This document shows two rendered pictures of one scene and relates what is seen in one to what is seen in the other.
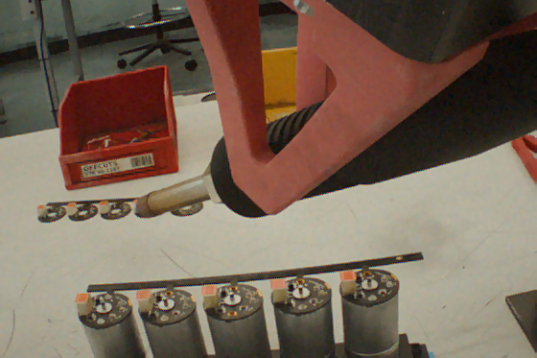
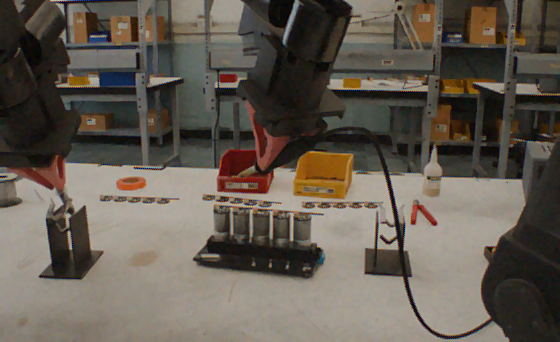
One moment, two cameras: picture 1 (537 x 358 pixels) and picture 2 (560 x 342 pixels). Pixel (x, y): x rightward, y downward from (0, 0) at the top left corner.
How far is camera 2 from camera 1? 41 cm
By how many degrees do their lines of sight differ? 15
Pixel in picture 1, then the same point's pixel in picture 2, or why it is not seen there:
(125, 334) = (226, 218)
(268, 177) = (262, 160)
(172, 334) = (240, 219)
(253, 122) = (261, 149)
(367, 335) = (298, 232)
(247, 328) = (263, 221)
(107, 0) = not seen: hidden behind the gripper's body
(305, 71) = not seen: hidden behind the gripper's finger
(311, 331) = (281, 226)
